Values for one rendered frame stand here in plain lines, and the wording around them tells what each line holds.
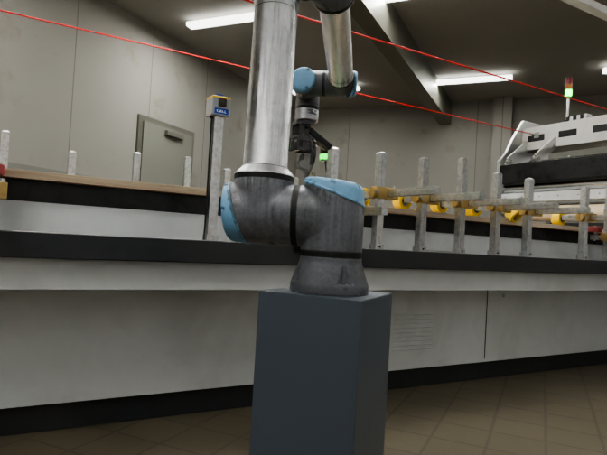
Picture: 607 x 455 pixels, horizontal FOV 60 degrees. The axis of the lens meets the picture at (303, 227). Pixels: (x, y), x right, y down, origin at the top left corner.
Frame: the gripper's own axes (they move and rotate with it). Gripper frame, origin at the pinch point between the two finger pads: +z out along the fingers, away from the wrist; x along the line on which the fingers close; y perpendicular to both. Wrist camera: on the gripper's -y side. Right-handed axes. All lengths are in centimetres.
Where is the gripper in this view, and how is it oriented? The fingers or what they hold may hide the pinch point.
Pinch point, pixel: (307, 174)
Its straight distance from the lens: 203.6
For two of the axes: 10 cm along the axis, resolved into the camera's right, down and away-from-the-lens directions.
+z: -0.6, 10.0, -0.3
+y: -8.6, -0.7, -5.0
